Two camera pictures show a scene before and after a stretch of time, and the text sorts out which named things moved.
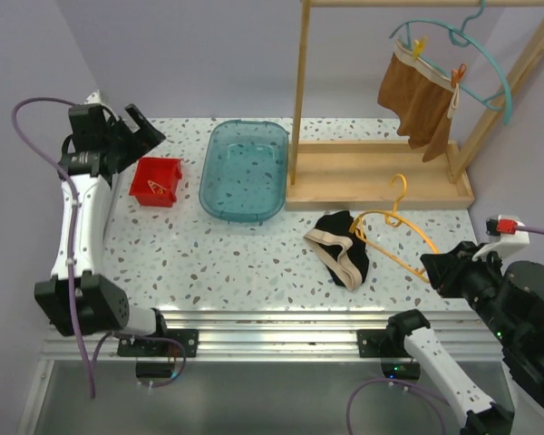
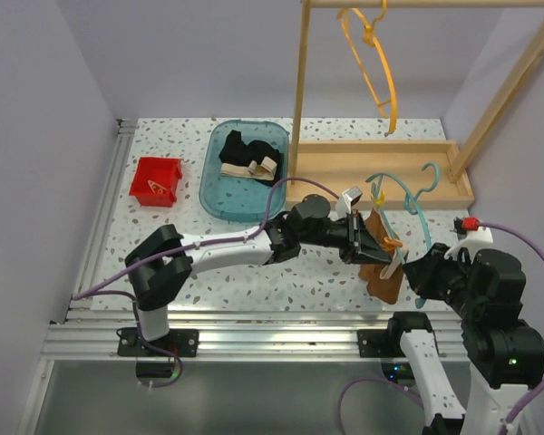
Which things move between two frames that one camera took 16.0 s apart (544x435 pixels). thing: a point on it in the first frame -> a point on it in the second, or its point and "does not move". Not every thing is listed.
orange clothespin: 456,75 -> 390,245
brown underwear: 420,93 -> 384,280
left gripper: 142,140 -> 359,240
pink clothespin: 150,184 does not move
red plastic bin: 155,181 does not move
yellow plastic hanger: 393,218 -> 369,36
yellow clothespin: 419,47 -> 380,201
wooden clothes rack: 390,175 does not move
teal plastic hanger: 458,37 -> 419,303
